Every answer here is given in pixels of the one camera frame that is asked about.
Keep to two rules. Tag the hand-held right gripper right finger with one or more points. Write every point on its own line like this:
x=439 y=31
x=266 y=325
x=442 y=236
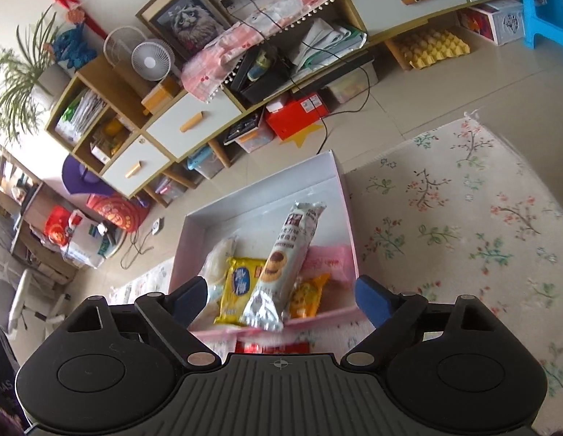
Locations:
x=372 y=299

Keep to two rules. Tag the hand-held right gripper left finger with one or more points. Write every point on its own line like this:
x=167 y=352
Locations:
x=188 y=299

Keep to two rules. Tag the clear white snack packet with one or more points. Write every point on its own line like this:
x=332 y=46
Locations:
x=220 y=259

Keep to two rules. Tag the yellow snack packet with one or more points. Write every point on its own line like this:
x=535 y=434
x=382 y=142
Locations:
x=240 y=288

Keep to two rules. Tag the pink snack packet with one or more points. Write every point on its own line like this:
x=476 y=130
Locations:
x=331 y=261

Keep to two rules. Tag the orange snack packet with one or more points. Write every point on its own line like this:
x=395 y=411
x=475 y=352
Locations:
x=308 y=297

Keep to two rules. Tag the red snack packet white print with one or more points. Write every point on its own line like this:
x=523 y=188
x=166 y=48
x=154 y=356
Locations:
x=272 y=349

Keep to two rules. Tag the long white biscuit packet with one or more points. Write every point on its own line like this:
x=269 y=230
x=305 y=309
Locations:
x=286 y=254

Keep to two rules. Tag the pink cardboard box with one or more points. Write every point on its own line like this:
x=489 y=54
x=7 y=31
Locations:
x=263 y=200

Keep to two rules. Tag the white power adapter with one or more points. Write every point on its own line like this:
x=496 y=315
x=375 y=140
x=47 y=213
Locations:
x=158 y=226

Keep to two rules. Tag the clear storage box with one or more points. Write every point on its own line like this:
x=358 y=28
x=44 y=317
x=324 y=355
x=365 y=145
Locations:
x=256 y=138
x=170 y=188
x=351 y=84

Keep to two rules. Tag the red gold gift bag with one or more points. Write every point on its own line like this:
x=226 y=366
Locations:
x=117 y=211

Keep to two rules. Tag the white shopping bag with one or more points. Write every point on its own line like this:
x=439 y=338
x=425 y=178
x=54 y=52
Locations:
x=86 y=243

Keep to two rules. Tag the blue lid storage box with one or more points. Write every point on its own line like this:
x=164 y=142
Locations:
x=206 y=163

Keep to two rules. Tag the purple round object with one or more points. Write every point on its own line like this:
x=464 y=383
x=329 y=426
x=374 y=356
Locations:
x=79 y=175

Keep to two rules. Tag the wooden white cabinet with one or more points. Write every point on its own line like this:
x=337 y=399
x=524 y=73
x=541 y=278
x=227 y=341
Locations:
x=136 y=131

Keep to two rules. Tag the wooden side shelf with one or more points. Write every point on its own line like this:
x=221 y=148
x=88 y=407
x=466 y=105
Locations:
x=31 y=218

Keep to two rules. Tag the red shoe box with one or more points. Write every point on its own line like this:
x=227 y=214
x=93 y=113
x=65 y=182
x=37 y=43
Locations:
x=295 y=116

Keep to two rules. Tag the brown cardboard box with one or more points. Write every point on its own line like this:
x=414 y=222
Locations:
x=161 y=95

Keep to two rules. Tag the pile of booklets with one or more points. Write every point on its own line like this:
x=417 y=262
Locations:
x=81 y=113

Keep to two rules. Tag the black box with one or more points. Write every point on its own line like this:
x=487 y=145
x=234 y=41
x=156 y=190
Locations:
x=258 y=79

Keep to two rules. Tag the pink patterned cloth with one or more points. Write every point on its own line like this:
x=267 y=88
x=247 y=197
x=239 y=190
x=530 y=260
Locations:
x=217 y=50

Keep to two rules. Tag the yellow egg tray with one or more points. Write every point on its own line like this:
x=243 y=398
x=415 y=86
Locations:
x=431 y=47

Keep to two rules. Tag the stack of papers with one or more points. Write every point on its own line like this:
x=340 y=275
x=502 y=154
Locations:
x=326 y=43

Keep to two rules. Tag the blue plush toy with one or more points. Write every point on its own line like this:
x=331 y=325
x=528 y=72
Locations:
x=72 y=47

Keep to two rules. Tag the green potted plant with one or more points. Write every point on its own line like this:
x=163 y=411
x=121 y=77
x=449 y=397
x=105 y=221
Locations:
x=18 y=77

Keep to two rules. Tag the framed cat picture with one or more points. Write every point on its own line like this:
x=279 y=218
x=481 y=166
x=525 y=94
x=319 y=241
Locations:
x=186 y=18

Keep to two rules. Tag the white patterned carton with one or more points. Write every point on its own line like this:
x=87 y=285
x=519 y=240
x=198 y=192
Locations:
x=495 y=20

